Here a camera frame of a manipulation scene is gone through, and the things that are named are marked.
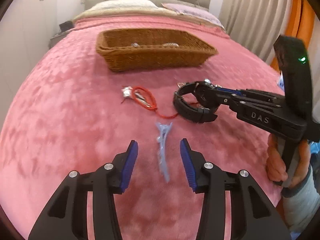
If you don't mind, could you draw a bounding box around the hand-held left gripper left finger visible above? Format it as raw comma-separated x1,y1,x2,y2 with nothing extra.
28,140,139,240

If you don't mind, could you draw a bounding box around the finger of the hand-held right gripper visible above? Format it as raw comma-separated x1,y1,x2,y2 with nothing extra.
197,94,238,109
196,81,248,98

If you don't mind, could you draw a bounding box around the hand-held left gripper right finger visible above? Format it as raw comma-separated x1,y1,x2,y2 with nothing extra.
180,138,292,240

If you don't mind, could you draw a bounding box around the blue hair clip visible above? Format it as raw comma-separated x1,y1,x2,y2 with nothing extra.
154,122,174,183

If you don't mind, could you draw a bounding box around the black wrist watch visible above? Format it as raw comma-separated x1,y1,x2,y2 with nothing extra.
173,81,221,124

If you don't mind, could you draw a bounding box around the brown wicker basket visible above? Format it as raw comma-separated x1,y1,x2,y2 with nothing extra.
96,28,219,72

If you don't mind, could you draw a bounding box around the person's right forearm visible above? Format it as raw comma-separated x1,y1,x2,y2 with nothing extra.
280,166,320,233

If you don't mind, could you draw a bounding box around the person's right hand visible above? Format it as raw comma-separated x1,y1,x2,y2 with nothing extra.
266,134,312,188

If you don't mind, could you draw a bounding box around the beige curtain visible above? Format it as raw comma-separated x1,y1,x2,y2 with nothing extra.
217,0,300,66

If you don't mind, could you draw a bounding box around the pink plush blanket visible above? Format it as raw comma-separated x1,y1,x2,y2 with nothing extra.
0,15,286,240

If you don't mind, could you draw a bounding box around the orange curtain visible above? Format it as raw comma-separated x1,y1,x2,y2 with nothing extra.
271,0,316,77

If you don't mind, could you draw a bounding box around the pink pillow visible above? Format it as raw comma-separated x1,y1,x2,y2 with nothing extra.
161,3,226,30

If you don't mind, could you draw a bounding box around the white pillow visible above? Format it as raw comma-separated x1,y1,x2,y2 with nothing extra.
86,0,158,12

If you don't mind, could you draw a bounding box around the grey nightstand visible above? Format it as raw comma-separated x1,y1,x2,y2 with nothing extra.
48,29,76,50

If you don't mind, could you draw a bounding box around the small black box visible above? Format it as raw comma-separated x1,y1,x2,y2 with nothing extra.
59,21,74,32

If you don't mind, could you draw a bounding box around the red string bracelet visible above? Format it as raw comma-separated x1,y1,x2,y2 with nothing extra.
131,86,179,119

